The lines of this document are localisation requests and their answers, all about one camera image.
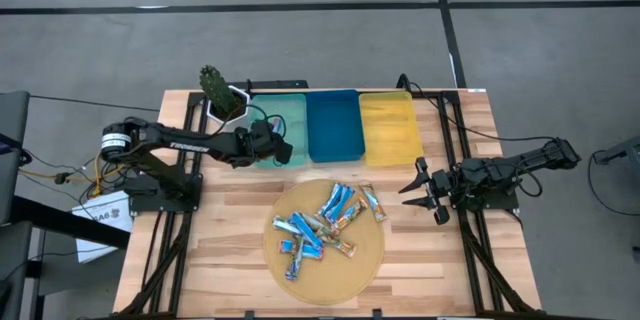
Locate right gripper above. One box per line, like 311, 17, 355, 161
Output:
398, 156, 459, 227

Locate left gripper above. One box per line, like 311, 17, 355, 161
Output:
233, 117, 295, 168

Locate blue orange-tipped granola bar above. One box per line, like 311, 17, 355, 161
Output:
318, 183, 346, 219
324, 185, 357, 225

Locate silver blue granola bar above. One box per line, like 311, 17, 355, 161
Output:
272, 215, 304, 236
284, 234, 306, 282

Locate blue granola bar red ends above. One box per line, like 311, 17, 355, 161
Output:
288, 211, 325, 250
278, 239, 325, 261

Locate teal translucent plastic bin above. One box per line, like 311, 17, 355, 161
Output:
248, 93, 309, 170

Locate black power strip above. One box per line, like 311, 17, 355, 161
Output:
246, 78, 310, 91

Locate dark blue plastic bin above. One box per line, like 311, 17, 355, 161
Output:
304, 88, 366, 165

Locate yellow translucent plastic bin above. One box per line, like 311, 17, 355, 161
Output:
358, 90, 425, 168

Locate green cactus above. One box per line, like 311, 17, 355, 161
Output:
198, 64, 244, 116

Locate round wooden plate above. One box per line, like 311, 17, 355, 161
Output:
262, 178, 386, 306

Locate grey tripod stand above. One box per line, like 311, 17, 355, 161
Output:
592, 134, 640, 166

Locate white printed paper sheet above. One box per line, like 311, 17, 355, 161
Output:
71, 189, 135, 265

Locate black beam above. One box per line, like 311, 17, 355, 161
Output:
9, 194, 132, 250

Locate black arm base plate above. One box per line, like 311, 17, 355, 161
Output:
128, 172, 204, 214
447, 187, 521, 212

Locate long black arm cable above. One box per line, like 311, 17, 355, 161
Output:
396, 73, 559, 144

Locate black looped floor cable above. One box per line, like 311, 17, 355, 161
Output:
587, 152, 626, 219

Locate thin black floor cable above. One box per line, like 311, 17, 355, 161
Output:
28, 93, 162, 112

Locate yellow cable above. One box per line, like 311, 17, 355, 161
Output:
19, 152, 124, 196

